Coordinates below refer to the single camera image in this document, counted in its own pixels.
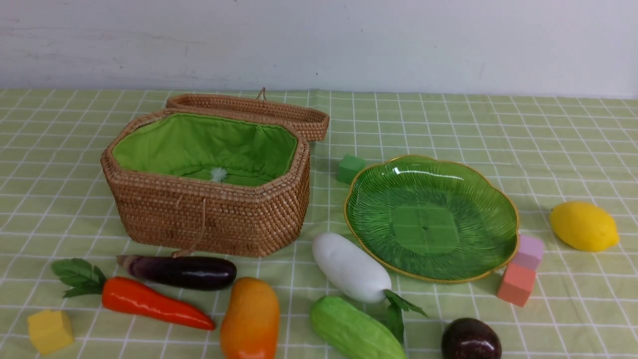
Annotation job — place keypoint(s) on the green checkered tablecloth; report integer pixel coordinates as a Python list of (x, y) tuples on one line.
[(541, 152)]

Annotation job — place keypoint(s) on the pink foam cube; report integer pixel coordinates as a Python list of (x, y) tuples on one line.
[(530, 252)]

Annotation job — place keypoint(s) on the salmon foam cube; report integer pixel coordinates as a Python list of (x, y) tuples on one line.
[(517, 284)]

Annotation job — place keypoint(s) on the orange toy mango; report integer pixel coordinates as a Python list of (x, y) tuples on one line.
[(251, 324)]

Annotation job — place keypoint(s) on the woven wicker basket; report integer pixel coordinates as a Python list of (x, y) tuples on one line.
[(228, 183)]

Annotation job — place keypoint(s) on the green toy cucumber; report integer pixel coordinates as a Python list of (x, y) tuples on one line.
[(352, 332)]

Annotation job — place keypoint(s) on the dark purple passion fruit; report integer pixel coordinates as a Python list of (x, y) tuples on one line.
[(469, 338)]

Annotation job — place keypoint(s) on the white toy radish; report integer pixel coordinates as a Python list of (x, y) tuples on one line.
[(361, 278)]

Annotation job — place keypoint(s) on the green foam cube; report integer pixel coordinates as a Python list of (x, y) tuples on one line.
[(348, 168)]

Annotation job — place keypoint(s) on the green glass leaf plate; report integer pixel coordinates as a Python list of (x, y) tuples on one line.
[(437, 221)]

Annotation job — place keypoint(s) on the yellow toy lemon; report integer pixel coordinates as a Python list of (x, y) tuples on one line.
[(584, 226)]

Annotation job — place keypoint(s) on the purple toy eggplant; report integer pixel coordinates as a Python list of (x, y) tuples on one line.
[(190, 272)]

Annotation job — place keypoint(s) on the orange toy carrot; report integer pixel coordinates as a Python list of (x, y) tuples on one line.
[(128, 296)]

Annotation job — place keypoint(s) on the yellow foam cube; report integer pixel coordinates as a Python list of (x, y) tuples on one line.
[(50, 331)]

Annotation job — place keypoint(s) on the woven wicker basket lid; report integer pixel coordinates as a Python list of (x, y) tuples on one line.
[(309, 123)]

